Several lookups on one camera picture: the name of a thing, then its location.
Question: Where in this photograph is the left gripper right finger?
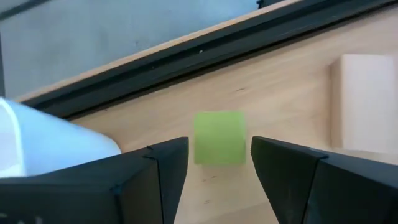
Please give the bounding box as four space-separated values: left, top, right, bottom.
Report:
251 136 398 224

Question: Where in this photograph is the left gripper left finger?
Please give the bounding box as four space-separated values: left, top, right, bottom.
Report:
0 136 190 224

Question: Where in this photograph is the light wooden block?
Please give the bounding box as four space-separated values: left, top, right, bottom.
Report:
328 54 398 154

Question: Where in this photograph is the green block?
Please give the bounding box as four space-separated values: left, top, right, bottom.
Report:
193 111 247 166

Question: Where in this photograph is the white plastic bin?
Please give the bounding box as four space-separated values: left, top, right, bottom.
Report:
0 96 122 179

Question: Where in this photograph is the black aluminium frame rail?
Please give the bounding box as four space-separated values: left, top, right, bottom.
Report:
20 0 398 121

